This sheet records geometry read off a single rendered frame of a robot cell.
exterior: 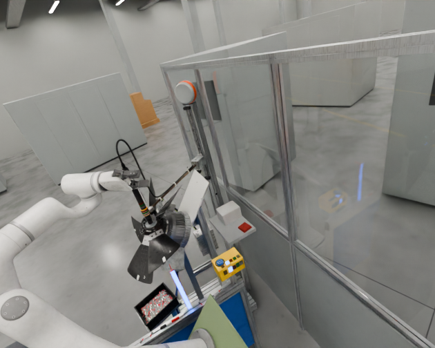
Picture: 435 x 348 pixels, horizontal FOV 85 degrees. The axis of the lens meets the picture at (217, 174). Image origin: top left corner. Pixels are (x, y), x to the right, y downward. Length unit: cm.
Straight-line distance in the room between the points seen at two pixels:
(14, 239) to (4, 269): 8
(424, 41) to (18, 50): 1335
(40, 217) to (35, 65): 1267
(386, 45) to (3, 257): 119
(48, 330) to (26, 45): 1303
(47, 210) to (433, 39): 115
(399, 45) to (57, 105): 653
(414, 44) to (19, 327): 119
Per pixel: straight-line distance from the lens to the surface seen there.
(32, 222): 98
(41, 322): 92
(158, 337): 161
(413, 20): 296
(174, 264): 165
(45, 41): 1373
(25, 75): 1344
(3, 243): 96
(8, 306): 88
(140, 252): 173
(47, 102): 676
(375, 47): 81
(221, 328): 116
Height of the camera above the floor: 214
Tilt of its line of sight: 28 degrees down
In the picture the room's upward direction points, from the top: 15 degrees counter-clockwise
